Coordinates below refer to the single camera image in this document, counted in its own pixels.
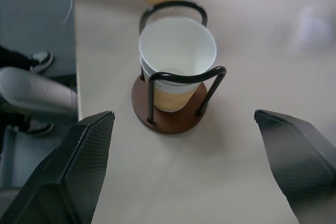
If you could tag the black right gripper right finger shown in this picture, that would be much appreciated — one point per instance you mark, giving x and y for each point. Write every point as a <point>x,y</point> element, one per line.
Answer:
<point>302,161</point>

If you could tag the black and white sneaker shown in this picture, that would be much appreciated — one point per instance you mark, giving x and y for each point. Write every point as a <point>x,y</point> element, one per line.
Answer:
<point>42,61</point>
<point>39,127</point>

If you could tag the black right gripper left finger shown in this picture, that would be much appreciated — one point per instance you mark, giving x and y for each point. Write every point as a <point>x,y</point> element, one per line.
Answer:
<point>65,171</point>

